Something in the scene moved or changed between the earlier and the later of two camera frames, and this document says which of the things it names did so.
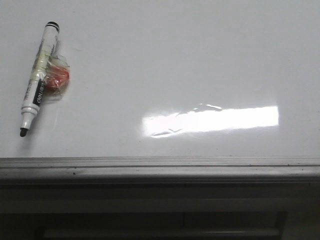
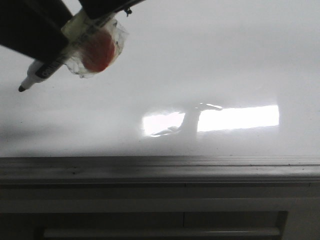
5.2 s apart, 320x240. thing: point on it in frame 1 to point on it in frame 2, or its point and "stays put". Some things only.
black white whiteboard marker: x=38 y=76 to x=43 y=68
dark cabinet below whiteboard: x=159 y=211 stays put
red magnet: x=57 y=79 to x=94 y=45
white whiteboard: x=165 y=78 stays put
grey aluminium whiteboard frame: x=162 y=170 stays put
